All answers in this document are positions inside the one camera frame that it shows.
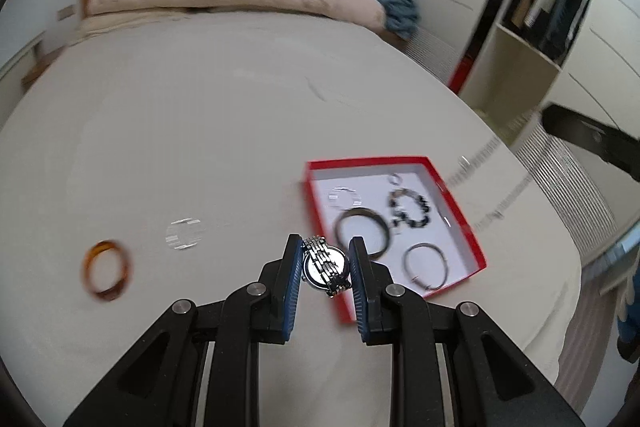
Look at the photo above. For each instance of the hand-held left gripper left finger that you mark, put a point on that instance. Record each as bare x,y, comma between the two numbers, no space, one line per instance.
292,277

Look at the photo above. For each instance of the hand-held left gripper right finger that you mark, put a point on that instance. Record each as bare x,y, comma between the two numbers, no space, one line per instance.
357,277

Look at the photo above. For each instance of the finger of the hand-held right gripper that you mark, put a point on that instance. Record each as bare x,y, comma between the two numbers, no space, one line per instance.
585,132

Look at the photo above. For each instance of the silver metal wristwatch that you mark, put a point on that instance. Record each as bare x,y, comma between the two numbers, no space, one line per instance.
325,267

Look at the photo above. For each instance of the dark brown bangle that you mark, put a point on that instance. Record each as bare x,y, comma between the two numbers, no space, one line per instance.
361,212

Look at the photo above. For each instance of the thin silver bangle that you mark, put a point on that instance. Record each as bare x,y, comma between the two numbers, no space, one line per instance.
425,246

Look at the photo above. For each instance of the red jewelry box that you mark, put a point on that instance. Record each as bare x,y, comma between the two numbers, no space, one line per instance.
372,192

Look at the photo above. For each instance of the red object beside wardrobe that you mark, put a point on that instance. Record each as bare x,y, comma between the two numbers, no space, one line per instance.
461,77

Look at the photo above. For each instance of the amber bangle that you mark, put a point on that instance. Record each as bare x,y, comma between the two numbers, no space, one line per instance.
106,246

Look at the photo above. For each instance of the blue cloth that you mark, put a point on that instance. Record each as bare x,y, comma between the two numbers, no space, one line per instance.
397,14

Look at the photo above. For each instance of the beige pillow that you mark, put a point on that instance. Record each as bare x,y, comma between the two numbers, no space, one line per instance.
115,24

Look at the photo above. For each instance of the wooden nightstand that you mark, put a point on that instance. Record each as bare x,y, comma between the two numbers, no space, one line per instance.
32,78

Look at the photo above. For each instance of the wall socket plate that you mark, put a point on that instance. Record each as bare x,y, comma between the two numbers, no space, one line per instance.
65,13

